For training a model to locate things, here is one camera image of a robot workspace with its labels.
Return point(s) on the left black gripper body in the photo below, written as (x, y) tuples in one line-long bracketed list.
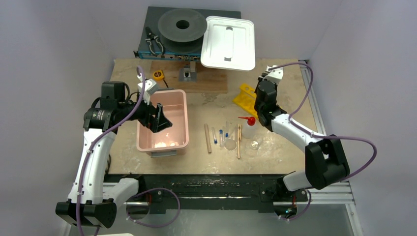
[(142, 114)]

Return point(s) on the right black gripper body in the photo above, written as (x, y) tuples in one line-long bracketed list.
[(265, 86)]

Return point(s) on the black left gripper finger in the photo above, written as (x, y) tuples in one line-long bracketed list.
[(155, 126), (161, 117)]

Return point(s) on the red capped wash bottle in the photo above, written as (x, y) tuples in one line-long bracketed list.
[(249, 128)]

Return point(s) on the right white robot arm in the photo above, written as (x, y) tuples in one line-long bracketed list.
[(325, 159)]

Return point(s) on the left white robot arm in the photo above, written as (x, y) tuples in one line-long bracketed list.
[(87, 203)]

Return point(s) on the yellow test tube rack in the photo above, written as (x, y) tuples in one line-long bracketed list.
[(246, 99)]

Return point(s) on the thin wooden stick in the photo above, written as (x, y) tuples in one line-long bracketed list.
[(238, 140)]

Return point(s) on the clear petri dish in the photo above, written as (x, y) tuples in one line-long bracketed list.
[(254, 145)]

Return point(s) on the yellow tape measure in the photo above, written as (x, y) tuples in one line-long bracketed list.
[(158, 75)]

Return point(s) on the thick wooden dowel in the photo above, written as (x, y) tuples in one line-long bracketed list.
[(207, 137)]

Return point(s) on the blue capped test tube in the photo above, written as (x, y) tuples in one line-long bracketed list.
[(214, 135)]

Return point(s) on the white plastic bin lid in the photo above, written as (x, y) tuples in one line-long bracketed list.
[(229, 43)]

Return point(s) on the grey filament spool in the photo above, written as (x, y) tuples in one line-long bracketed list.
[(182, 30)]

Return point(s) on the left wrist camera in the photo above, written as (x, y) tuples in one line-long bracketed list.
[(147, 90)]

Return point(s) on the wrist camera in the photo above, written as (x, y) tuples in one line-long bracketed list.
[(273, 74), (147, 90)]

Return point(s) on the grey bin latch handle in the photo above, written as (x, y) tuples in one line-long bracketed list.
[(165, 153)]

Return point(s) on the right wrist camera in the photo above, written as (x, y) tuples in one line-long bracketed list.
[(273, 74)]

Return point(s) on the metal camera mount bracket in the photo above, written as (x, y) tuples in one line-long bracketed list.
[(188, 72)]

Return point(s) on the black handled pliers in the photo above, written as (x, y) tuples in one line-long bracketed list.
[(151, 39)]

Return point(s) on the dark network switch box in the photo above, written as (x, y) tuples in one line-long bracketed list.
[(152, 18)]

